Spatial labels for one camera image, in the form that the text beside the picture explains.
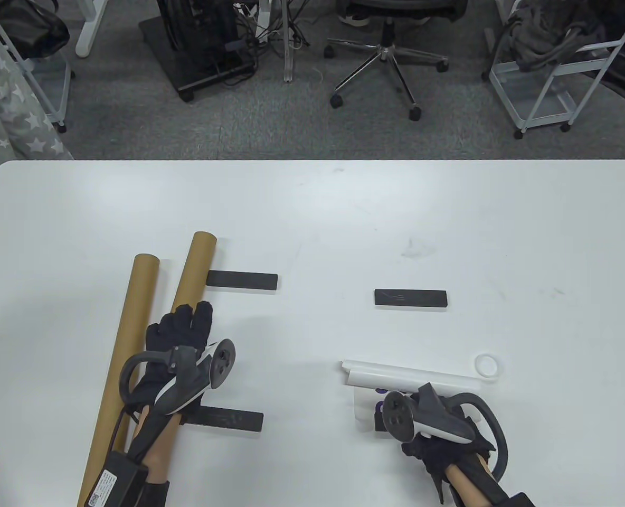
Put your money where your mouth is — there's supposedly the white wheeled cart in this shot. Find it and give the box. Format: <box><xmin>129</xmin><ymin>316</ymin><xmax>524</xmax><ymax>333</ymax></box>
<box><xmin>0</xmin><ymin>0</ymin><xmax>75</xmax><ymax>134</ymax></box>
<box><xmin>484</xmin><ymin>0</ymin><xmax>625</xmax><ymax>139</ymax></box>

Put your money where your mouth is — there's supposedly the grey hand controller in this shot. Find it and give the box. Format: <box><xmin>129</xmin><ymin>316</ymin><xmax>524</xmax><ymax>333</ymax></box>
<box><xmin>384</xmin><ymin>383</ymin><xmax>508</xmax><ymax>484</ymax></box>
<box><xmin>120</xmin><ymin>338</ymin><xmax>236</xmax><ymax>418</ymax></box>

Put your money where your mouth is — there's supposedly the brown cardboard mailing tube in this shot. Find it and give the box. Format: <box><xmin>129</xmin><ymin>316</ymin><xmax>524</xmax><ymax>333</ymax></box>
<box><xmin>154</xmin><ymin>231</ymin><xmax>217</xmax><ymax>476</ymax></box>
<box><xmin>78</xmin><ymin>253</ymin><xmax>161</xmax><ymax>507</ymax></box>

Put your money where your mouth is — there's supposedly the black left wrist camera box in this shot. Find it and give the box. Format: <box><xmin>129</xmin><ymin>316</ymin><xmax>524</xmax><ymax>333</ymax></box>
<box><xmin>88</xmin><ymin>452</ymin><xmax>149</xmax><ymax>507</ymax></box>

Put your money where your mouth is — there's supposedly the person's right forearm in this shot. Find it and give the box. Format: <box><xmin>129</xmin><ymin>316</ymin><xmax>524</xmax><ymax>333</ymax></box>
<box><xmin>444</xmin><ymin>454</ymin><xmax>506</xmax><ymax>507</ymax></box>

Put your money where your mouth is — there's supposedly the white desk leg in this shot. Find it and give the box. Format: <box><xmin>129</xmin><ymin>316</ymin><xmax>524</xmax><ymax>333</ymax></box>
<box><xmin>282</xmin><ymin>0</ymin><xmax>298</xmax><ymax>83</ymax></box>
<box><xmin>75</xmin><ymin>0</ymin><xmax>110</xmax><ymax>58</ymax></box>

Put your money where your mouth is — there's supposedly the person's right hand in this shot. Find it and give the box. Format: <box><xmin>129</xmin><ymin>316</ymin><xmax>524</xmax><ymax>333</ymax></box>
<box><xmin>401</xmin><ymin>417</ymin><xmax>497</xmax><ymax>505</ymax></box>

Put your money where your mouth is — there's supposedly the black cable bundle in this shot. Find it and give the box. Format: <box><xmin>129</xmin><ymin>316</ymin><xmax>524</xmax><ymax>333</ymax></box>
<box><xmin>233</xmin><ymin>0</ymin><xmax>313</xmax><ymax>53</ymax></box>

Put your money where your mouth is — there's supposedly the grey backpack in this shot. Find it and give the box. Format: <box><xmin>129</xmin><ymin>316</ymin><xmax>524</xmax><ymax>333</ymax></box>
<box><xmin>505</xmin><ymin>0</ymin><xmax>609</xmax><ymax>72</ymax></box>

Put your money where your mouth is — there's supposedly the black bag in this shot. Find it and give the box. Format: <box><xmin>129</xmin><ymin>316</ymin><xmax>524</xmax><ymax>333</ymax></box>
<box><xmin>0</xmin><ymin>0</ymin><xmax>70</xmax><ymax>60</ymax></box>

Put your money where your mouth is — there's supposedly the black office chair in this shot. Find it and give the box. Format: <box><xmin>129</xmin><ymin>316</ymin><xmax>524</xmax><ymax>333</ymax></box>
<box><xmin>323</xmin><ymin>0</ymin><xmax>469</xmax><ymax>122</ymax></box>

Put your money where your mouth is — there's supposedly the person's left hand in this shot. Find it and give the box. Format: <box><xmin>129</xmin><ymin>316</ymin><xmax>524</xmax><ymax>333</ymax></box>
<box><xmin>128</xmin><ymin>300</ymin><xmax>215</xmax><ymax>423</ymax></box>

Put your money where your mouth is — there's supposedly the white cartoon figures poster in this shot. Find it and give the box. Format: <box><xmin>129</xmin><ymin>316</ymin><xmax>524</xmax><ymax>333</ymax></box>
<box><xmin>340</xmin><ymin>359</ymin><xmax>495</xmax><ymax>431</ymax></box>

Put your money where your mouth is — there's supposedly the black wheeled equipment stand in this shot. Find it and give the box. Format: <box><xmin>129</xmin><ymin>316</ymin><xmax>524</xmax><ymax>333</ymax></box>
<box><xmin>138</xmin><ymin>0</ymin><xmax>258</xmax><ymax>102</ymax></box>

